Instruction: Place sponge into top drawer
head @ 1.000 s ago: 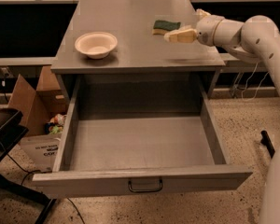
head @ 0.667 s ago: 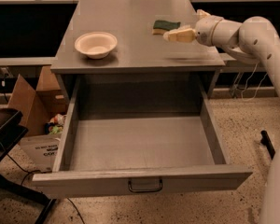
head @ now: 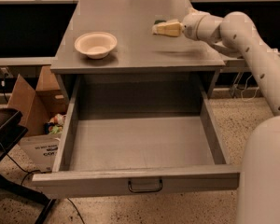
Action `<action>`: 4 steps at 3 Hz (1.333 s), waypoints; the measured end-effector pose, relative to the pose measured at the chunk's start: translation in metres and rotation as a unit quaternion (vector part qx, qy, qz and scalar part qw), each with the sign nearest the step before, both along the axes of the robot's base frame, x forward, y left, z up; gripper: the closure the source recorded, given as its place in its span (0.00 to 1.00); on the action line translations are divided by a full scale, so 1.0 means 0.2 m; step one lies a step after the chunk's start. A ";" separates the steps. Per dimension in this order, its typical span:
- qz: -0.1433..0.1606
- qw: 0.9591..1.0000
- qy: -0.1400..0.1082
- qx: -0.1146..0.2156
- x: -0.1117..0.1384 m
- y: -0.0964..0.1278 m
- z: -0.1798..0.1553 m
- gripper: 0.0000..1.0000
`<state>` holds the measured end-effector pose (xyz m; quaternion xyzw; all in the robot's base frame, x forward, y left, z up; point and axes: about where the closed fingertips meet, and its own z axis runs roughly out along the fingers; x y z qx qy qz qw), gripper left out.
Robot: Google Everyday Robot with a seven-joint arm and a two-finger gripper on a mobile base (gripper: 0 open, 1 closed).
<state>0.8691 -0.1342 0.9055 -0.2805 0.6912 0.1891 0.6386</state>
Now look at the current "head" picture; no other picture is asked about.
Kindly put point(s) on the black drawer handle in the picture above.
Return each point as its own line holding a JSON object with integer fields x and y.
{"x": 145, "y": 185}

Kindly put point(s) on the colourful items in box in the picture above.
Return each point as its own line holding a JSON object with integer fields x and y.
{"x": 55, "y": 124}

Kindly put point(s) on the green and yellow sponge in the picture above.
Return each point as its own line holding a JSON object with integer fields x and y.
{"x": 159, "y": 21}

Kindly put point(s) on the brown cardboard box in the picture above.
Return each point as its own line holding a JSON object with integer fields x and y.
{"x": 38, "y": 105}

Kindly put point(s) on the white printed cardboard box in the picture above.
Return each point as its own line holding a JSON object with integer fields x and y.
{"x": 41, "y": 149}

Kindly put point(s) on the open grey top drawer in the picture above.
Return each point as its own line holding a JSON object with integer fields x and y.
{"x": 168, "y": 135}

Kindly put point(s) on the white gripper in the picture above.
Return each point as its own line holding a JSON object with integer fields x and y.
{"x": 189, "y": 26}

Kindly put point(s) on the grey metal cabinet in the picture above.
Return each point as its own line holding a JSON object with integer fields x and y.
{"x": 140, "y": 60}

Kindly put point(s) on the white paper bowl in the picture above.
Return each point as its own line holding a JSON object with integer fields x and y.
{"x": 95, "y": 45}

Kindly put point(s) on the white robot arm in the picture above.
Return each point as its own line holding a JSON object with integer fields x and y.
{"x": 259, "y": 186}

